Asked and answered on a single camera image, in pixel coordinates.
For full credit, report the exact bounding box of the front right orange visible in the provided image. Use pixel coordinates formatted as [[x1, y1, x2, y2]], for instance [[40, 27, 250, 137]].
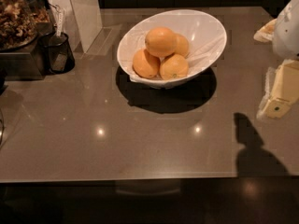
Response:
[[160, 54, 189, 80]]

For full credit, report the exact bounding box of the orange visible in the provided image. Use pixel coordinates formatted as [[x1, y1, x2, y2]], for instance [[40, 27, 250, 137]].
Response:
[[175, 34, 189, 57], [145, 27, 177, 57], [133, 49, 160, 78], [160, 54, 189, 80]]

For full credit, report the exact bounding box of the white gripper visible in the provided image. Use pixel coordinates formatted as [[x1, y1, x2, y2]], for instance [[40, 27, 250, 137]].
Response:
[[253, 0, 299, 119]]

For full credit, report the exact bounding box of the white tilted bowl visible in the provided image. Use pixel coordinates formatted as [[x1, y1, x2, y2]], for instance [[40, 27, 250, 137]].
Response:
[[116, 9, 228, 90]]

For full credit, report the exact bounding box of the dark metal base box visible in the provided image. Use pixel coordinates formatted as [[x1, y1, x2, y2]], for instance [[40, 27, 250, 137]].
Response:
[[0, 41, 47, 81]]

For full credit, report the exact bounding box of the top orange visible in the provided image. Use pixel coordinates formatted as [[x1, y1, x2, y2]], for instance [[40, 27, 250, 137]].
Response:
[[145, 27, 177, 57]]

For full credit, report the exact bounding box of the back right orange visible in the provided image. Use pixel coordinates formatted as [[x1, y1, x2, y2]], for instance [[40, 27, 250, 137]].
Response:
[[175, 34, 189, 57]]

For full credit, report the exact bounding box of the front left orange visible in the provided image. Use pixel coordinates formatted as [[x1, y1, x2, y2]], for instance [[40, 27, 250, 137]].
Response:
[[133, 49, 160, 78]]

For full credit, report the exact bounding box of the glass jar of nuts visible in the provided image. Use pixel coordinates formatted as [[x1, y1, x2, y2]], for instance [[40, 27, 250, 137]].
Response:
[[0, 0, 50, 52]]

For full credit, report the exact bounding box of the black mesh cup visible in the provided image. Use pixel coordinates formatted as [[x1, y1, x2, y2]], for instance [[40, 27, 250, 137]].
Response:
[[38, 32, 75, 74]]

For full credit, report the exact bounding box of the white utensil in cup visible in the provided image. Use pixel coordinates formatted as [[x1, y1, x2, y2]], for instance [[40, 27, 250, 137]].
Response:
[[51, 5, 64, 37]]

